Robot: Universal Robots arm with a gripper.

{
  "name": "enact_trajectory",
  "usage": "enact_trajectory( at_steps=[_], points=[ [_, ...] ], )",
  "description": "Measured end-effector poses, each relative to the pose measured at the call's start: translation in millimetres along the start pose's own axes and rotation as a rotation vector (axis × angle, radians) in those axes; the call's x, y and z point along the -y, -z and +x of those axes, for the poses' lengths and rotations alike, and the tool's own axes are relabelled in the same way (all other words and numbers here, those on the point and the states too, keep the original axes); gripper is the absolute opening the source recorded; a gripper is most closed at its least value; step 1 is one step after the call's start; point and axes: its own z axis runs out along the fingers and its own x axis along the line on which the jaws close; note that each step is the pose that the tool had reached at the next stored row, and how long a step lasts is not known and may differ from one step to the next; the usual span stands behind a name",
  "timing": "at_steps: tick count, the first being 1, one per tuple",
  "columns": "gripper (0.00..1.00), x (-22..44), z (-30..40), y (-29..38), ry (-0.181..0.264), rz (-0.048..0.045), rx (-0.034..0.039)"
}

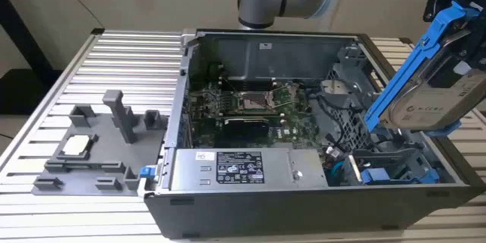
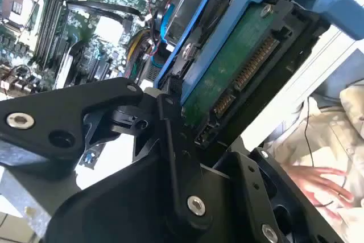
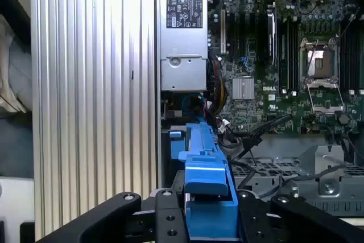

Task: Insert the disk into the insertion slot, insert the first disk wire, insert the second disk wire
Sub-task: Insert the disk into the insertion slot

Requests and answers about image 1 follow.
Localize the hard disk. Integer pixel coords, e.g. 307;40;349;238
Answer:
363;0;486;139

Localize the metal disk bay cage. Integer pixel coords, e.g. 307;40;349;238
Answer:
307;46;449;187

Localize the blue disk carrier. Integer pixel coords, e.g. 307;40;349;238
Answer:
361;166;441;186

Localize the green motherboard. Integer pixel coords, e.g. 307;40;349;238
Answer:
188;79;331;150

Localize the CPU socket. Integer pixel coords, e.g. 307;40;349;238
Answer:
234;90;277;112

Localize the black graphics card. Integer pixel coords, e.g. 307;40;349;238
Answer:
219;116;285;142

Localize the black open PC case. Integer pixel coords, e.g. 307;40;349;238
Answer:
143;28;486;240

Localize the silver power supply unit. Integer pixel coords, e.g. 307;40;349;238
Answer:
168;148;329;191

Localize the blue case latch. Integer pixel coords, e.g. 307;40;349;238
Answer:
139;166;156;180

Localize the grey parts rack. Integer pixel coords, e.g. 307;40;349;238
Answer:
32;89;170;197

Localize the silver CPU plate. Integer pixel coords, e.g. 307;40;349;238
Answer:
63;134;95;155

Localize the black disk wire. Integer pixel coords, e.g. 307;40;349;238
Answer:
314;94;367;113

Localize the blue data cable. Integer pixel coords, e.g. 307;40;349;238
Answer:
325;159;346;184

